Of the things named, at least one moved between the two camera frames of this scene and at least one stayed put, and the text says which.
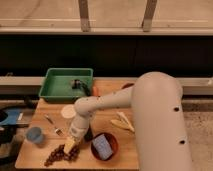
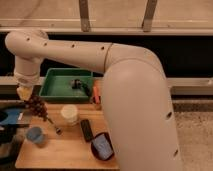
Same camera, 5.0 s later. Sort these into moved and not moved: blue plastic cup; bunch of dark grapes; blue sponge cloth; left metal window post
Moved: bunch of dark grapes
Not moved: blue plastic cup; left metal window post; blue sponge cloth
